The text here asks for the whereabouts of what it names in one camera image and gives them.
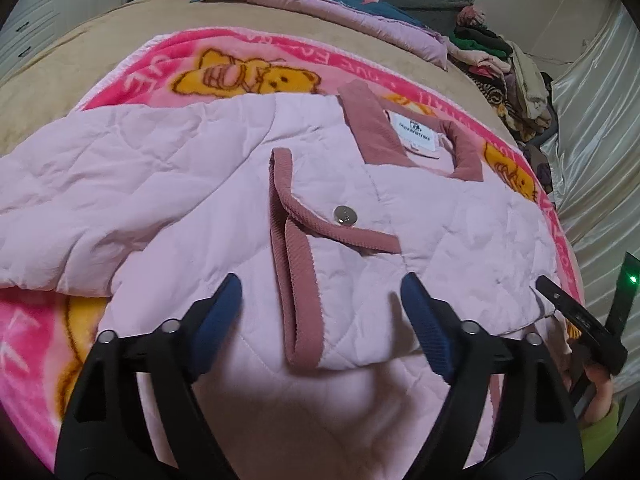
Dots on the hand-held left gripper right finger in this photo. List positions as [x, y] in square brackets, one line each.
[425, 320]

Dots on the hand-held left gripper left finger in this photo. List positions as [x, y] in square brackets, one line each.
[220, 310]

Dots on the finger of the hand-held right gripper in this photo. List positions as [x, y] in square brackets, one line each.
[585, 325]

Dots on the pink quilted jacket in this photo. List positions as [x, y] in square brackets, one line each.
[200, 170]

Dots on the pile of clothes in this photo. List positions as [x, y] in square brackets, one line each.
[505, 70]

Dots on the person's right hand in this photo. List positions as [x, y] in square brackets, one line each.
[597, 392]

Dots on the white satin curtain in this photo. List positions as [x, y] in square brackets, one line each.
[595, 125]

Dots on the pink bear-print blanket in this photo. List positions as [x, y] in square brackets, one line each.
[300, 55]

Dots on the beige bed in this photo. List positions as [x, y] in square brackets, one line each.
[90, 45]

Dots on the white wardrobe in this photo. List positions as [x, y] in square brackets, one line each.
[20, 25]

